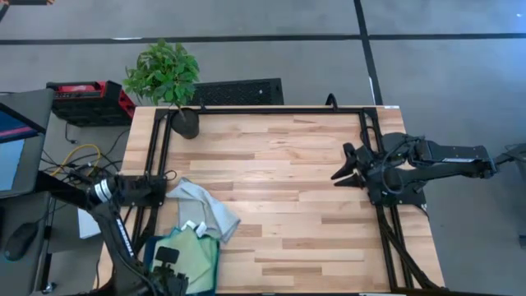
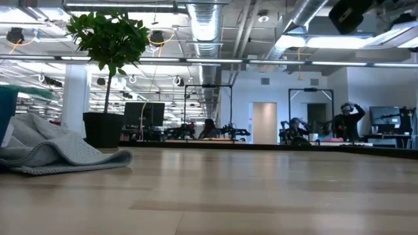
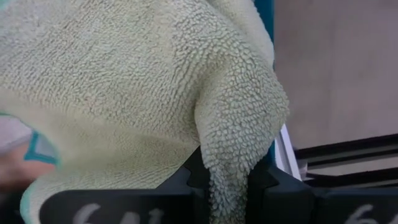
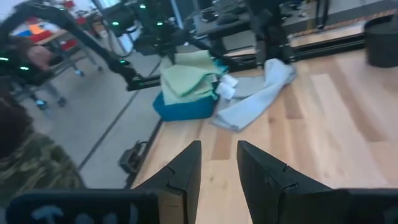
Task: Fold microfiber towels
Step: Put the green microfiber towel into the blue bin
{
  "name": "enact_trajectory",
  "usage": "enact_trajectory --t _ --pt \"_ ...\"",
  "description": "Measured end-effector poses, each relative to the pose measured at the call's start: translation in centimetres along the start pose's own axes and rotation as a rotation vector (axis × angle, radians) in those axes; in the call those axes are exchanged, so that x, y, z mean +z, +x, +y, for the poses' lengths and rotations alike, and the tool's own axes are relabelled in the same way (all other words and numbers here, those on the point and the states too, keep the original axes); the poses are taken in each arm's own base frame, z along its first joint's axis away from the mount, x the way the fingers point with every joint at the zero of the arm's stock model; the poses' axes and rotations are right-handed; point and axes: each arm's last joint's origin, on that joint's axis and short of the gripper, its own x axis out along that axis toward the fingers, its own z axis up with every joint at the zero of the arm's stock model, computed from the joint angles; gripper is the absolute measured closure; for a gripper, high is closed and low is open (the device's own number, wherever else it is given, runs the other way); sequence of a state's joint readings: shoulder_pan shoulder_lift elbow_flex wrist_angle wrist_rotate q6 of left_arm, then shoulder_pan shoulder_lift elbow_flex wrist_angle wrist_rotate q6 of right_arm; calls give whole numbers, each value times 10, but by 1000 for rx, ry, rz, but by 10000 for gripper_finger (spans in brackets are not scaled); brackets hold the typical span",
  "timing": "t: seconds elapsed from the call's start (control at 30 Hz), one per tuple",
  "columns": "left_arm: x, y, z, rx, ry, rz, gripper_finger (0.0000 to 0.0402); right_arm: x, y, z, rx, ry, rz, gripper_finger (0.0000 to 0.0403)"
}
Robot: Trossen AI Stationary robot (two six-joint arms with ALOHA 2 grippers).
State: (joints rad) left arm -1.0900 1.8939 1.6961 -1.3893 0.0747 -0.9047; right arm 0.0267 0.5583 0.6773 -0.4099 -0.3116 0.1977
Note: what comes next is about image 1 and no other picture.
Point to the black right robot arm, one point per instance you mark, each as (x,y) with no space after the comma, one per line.
(452,158)

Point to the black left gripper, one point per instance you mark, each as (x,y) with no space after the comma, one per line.
(172,281)

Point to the white paper sheet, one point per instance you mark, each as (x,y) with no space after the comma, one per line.
(88,226)

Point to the grey desk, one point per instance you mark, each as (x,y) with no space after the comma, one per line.
(24,100)

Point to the computer monitor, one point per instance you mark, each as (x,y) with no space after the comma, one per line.
(12,160)

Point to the black computer mouse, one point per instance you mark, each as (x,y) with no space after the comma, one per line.
(20,240)

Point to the green microfiber towel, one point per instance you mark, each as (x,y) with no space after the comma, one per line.
(193,255)

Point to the green potted plant black pot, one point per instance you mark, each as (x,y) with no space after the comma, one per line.
(164,74)

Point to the grey metal stand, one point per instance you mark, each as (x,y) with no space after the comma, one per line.
(511,154)

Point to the teal plastic bin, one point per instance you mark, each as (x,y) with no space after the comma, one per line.
(148,251)

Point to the black mesh computer case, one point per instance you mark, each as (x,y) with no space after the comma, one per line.
(242,92)

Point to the black aluminium table frame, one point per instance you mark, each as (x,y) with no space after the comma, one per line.
(267,110)

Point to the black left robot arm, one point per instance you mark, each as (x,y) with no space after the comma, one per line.
(123,242)

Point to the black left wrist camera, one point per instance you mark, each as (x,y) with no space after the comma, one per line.
(167,255)

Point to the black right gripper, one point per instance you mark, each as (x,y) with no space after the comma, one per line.
(370,164)

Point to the black desk support beam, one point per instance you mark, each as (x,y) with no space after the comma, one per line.
(61,191)

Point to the red black tool case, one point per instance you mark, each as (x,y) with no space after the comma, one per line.
(90,103)

